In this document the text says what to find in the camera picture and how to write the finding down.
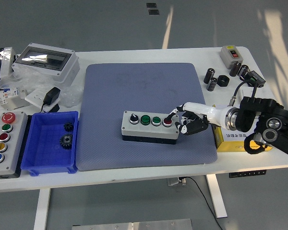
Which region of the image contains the black module with green terminal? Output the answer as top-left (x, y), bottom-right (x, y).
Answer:
top-left (243, 70), bottom-right (266, 88)

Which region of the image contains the white table leg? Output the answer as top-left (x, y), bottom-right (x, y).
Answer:
top-left (33, 188), bottom-right (51, 230)
top-left (205, 174), bottom-right (228, 219)

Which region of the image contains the clear plastic bag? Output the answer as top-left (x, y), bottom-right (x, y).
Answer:
top-left (0, 64), bottom-right (84, 108)

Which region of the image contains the black cable under table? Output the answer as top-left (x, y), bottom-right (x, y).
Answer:
top-left (182, 176), bottom-right (224, 230)

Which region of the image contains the white wall socket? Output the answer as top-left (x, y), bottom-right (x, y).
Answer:
top-left (25, 88), bottom-right (60, 113)

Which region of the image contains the grey and black electrical box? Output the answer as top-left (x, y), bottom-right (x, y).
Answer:
top-left (0, 47), bottom-right (20, 86)

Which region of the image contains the black hex nut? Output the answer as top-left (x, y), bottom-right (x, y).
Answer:
top-left (217, 75), bottom-right (230, 87)

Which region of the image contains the grey enclosure with clear lid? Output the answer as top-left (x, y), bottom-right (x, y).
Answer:
top-left (12, 43), bottom-right (80, 84)

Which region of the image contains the large black bevel gear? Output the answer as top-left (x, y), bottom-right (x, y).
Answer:
top-left (59, 134), bottom-right (74, 150)

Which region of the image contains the white and yellow cardboard box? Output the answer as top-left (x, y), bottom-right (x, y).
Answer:
top-left (211, 104), bottom-right (274, 153)

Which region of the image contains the blue plastic bin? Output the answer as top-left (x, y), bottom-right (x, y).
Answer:
top-left (21, 110), bottom-right (79, 177)

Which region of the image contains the silver metal plate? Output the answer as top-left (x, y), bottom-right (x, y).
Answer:
top-left (71, 218), bottom-right (193, 230)

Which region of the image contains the blue-grey table mat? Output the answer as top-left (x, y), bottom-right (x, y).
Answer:
top-left (76, 62), bottom-right (218, 172)

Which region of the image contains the grey bracket under table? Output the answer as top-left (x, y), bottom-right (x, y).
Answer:
top-left (167, 177), bottom-right (187, 187)

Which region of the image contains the silver metal bracket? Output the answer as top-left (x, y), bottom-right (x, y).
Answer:
top-left (8, 97), bottom-right (31, 111)

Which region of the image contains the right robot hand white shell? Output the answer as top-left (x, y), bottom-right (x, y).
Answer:
top-left (166, 102), bottom-right (228, 137)

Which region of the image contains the black table control panel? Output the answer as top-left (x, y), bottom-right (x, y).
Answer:
top-left (228, 169), bottom-right (267, 178)

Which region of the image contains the black cylindrical capacitor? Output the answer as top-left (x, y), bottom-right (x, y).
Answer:
top-left (237, 64), bottom-right (250, 79)
top-left (229, 61), bottom-right (242, 77)
top-left (204, 68), bottom-right (216, 84)
top-left (206, 77), bottom-right (218, 92)

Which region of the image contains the grey two-button switch box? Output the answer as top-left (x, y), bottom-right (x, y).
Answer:
top-left (219, 45), bottom-right (242, 69)

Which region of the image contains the white wall switch plate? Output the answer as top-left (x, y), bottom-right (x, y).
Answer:
top-left (239, 86), bottom-right (256, 99)

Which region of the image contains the black power adapter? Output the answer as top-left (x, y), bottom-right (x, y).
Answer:
top-left (40, 86), bottom-right (61, 113)

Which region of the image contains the white circuit breaker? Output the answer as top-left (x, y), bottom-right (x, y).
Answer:
top-left (0, 86), bottom-right (27, 106)

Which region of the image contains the grey five-button control box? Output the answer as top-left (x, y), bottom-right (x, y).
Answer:
top-left (0, 111), bottom-right (29, 180)

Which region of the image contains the grey four-button control box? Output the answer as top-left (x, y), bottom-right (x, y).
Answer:
top-left (121, 110), bottom-right (180, 146)

